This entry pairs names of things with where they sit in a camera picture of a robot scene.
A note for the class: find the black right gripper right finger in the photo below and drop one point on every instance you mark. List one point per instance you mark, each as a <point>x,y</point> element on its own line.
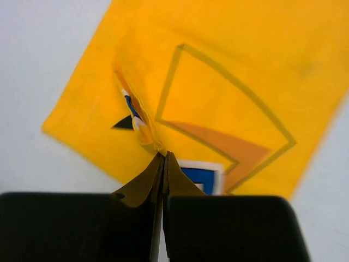
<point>199,227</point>

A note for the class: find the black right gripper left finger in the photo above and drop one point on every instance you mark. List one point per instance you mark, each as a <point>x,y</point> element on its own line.
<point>119,226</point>

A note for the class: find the yellow Pikachu cloth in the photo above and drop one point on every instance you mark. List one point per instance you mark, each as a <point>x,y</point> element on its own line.
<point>240,91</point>

